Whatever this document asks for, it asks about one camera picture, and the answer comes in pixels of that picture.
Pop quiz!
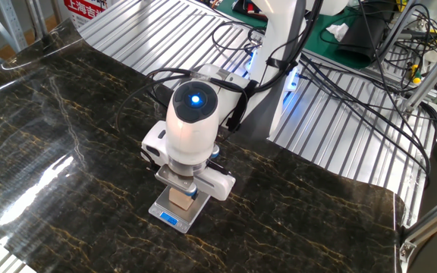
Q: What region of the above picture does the red black hand tool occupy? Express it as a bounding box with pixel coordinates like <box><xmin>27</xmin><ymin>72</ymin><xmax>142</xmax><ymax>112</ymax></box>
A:
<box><xmin>232</xmin><ymin>0</ymin><xmax>265</xmax><ymax>17</ymax></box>

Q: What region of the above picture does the light wooden block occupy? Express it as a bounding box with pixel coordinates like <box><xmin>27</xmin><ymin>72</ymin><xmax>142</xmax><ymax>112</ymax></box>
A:
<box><xmin>168</xmin><ymin>187</ymin><xmax>196</xmax><ymax>212</ymax></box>

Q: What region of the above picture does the black fabric pouch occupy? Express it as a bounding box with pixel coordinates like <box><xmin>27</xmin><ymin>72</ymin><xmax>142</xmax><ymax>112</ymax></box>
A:
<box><xmin>335</xmin><ymin>2</ymin><xmax>390</xmax><ymax>64</ymax></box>

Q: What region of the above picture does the long black camera cable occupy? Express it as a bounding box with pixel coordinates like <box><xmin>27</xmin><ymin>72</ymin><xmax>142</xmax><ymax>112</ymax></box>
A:
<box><xmin>115</xmin><ymin>0</ymin><xmax>324</xmax><ymax>132</ymax></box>

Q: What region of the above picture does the red white printed sign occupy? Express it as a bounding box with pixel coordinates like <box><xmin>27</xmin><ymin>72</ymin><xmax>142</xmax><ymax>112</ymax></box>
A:
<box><xmin>62</xmin><ymin>0</ymin><xmax>110</xmax><ymax>30</ymax></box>

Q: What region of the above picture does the green cutting mat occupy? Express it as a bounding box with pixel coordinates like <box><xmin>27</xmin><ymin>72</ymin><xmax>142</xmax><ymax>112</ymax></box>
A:
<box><xmin>216</xmin><ymin>0</ymin><xmax>373</xmax><ymax>71</ymax></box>

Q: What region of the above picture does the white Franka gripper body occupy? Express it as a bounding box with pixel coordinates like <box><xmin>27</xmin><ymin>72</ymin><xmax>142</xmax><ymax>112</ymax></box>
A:
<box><xmin>140</xmin><ymin>120</ymin><xmax>237</xmax><ymax>202</ymax></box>

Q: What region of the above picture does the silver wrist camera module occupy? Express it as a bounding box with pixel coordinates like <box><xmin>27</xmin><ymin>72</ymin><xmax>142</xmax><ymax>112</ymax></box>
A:
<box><xmin>154</xmin><ymin>165</ymin><xmax>200</xmax><ymax>198</ymax></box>

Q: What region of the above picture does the grey perforated angle bar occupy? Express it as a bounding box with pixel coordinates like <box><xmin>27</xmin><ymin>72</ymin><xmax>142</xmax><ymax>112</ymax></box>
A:
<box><xmin>0</xmin><ymin>0</ymin><xmax>29</xmax><ymax>52</ymax></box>

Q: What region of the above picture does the thick black table cable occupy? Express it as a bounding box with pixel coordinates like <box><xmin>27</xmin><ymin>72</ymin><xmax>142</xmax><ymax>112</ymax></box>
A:
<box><xmin>297</xmin><ymin>52</ymin><xmax>434</xmax><ymax>187</ymax></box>

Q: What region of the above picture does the silver digital pocket scale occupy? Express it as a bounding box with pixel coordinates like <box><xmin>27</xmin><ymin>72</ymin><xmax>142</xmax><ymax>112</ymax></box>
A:
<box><xmin>148</xmin><ymin>185</ymin><xmax>212</xmax><ymax>234</ymax></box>

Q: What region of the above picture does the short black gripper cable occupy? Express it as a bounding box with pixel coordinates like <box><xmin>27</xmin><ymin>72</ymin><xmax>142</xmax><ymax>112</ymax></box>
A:
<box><xmin>206</xmin><ymin>161</ymin><xmax>233</xmax><ymax>177</ymax></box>

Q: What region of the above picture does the black marble pattern mat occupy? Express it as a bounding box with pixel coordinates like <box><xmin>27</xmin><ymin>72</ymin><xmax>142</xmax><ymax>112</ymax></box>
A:
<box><xmin>0</xmin><ymin>17</ymin><xmax>407</xmax><ymax>273</ymax></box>

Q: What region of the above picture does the aluminium frame post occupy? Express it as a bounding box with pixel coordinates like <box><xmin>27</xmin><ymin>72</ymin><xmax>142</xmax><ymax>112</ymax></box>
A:
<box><xmin>400</xmin><ymin>37</ymin><xmax>437</xmax><ymax>117</ymax></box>
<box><xmin>398</xmin><ymin>187</ymin><xmax>437</xmax><ymax>265</ymax></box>
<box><xmin>373</xmin><ymin>0</ymin><xmax>420</xmax><ymax>65</ymax></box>

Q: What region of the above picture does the yellow green handle screwdriver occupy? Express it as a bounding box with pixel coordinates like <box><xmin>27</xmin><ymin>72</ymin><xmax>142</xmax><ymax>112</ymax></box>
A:
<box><xmin>407</xmin><ymin>63</ymin><xmax>423</xmax><ymax>86</ymax></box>

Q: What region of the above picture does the grey metal pole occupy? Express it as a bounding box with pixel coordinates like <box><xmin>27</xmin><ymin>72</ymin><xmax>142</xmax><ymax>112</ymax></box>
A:
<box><xmin>24</xmin><ymin>0</ymin><xmax>52</xmax><ymax>42</ymax></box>

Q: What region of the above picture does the crumpled white tissue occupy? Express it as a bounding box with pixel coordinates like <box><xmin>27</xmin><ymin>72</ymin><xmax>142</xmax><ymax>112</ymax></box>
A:
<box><xmin>325</xmin><ymin>22</ymin><xmax>351</xmax><ymax>42</ymax></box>

